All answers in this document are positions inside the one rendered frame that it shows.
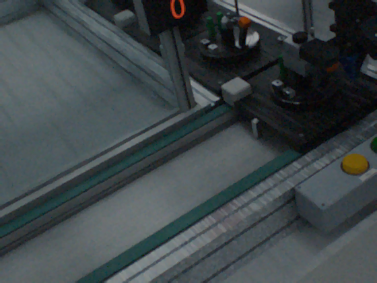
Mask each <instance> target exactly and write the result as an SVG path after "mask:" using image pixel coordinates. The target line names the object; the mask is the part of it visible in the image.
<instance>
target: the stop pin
mask: <svg viewBox="0 0 377 283"><path fill-rule="evenodd" d="M252 130H253V134H254V137H255V138H257V139H260V138H262V137H263V133H261V124H260V121H259V120H258V119H253V120H252Z"/></svg>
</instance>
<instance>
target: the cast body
mask: <svg viewBox="0 0 377 283"><path fill-rule="evenodd" d="M312 39H314V38H313V37H311V36H309V35H308V34H307V33H306V32H295V33H293V34H292V36H290V37H288V38H286V39H284V40H283V47H284V50H283V65H284V66H285V67H287V68H289V69H291V70H293V71H295V72H297V73H299V74H301V75H303V76H305V77H306V76H308V75H310V74H311V73H314V72H315V71H318V70H319V68H317V67H315V66H314V65H311V64H309V63H307V62H305V60H303V59H301V58H300V55H299V48H300V47H301V46H302V45H303V44H304V43H305V42H308V41H309V40H312Z"/></svg>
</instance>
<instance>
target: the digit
mask: <svg viewBox="0 0 377 283"><path fill-rule="evenodd" d="M163 2H164V7H165V11H166V17H167V20H168V25H169V26H171V25H173V24H176V23H179V22H181V21H183V20H185V19H187V18H189V17H191V10H190V7H189V0H163Z"/></svg>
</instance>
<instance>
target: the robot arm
mask: <svg viewBox="0 0 377 283"><path fill-rule="evenodd" d="M329 9H332V10H334V19H335V23H334V24H331V25H330V31H331V32H333V33H335V37H333V38H331V39H329V40H326V41H325V40H321V39H319V38H314V39H312V40H309V41H308V42H305V43H304V44H303V45H302V46H301V47H300V48H299V55H300V58H301V59H303V60H305V62H307V63H309V64H311V65H314V66H315V67H317V68H319V69H321V70H325V69H327V68H329V67H332V66H333V65H335V64H337V63H338V62H340V64H341V65H342V67H343V68H344V70H345V71H346V73H347V74H348V76H349V79H351V80H353V81H354V80H356V79H357V77H358V75H359V72H360V69H361V67H362V66H363V64H364V60H365V58H366V55H367V54H369V56H370V57H371V58H372V59H373V60H377V2H375V1H371V0H334V1H331V2H330V3H329Z"/></svg>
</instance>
